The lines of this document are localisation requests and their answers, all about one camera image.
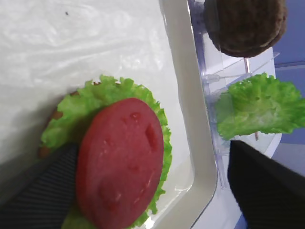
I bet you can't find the clear acrylic right rack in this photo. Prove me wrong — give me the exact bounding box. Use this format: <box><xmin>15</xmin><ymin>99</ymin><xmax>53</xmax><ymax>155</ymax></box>
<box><xmin>189</xmin><ymin>0</ymin><xmax>283</xmax><ymax>186</ymax></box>

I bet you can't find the white square plate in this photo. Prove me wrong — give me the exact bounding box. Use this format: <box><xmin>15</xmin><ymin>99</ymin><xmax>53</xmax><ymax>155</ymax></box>
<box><xmin>0</xmin><ymin>0</ymin><xmax>217</xmax><ymax>229</ymax></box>

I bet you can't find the red tomato slice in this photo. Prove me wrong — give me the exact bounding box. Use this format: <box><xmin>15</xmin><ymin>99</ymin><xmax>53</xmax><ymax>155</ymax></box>
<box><xmin>76</xmin><ymin>98</ymin><xmax>164</xmax><ymax>229</ymax></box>

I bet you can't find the green lettuce leaf in rack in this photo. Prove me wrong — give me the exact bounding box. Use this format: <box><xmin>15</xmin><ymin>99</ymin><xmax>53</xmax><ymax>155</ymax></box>
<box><xmin>215</xmin><ymin>73</ymin><xmax>305</xmax><ymax>140</ymax></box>

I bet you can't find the brown meat patty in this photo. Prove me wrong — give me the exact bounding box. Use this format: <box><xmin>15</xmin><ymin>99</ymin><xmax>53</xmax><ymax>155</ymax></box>
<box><xmin>203</xmin><ymin>0</ymin><xmax>288</xmax><ymax>58</ymax></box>

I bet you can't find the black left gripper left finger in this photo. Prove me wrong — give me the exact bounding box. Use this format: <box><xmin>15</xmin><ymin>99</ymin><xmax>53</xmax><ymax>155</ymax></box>
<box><xmin>0</xmin><ymin>144</ymin><xmax>78</xmax><ymax>229</ymax></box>

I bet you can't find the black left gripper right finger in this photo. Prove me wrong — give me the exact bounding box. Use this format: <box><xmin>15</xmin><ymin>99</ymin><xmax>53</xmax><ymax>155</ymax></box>
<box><xmin>227</xmin><ymin>140</ymin><xmax>305</xmax><ymax>229</ymax></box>

